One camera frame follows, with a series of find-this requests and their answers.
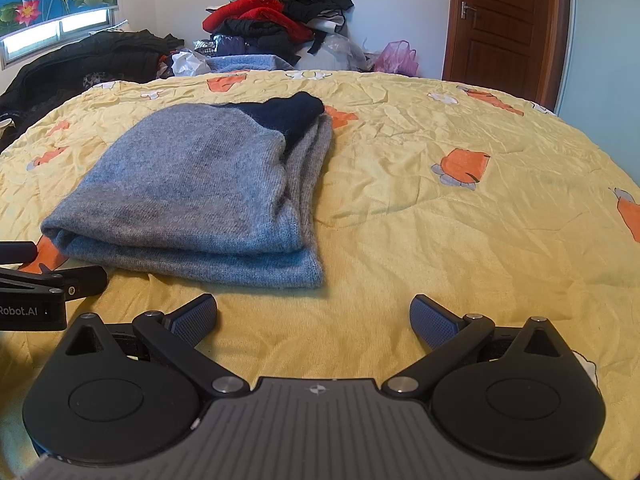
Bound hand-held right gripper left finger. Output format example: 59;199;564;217
54;294;251;401

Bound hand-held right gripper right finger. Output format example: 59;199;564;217
380;295;581;401

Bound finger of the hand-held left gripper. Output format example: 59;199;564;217
0;266;109;301
0;241;39;265

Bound grey sweater with navy sleeves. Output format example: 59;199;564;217
41;91;333;289

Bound dark clothes heap at left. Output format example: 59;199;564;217
0;30;186;147

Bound yellow carrot print bedsheet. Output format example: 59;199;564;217
0;69;640;480

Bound window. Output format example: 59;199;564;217
0;7;124;69

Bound white crumpled cloth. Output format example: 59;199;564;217
170;49;214;79

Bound light blue knit sweater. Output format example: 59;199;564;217
205;54;296;74

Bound pink plastic bag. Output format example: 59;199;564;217
372;40;420;77

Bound purple garment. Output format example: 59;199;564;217
212;35;252;59

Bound white plastic bag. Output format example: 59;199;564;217
295;35;374;72

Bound dark navy garment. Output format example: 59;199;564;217
215;18;297;56

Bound brown wooden door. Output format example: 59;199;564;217
442;0;572;111

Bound pale blue wardrobe panel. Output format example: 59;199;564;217
555;0;640;182

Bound red garment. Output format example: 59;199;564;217
201;0;316;44

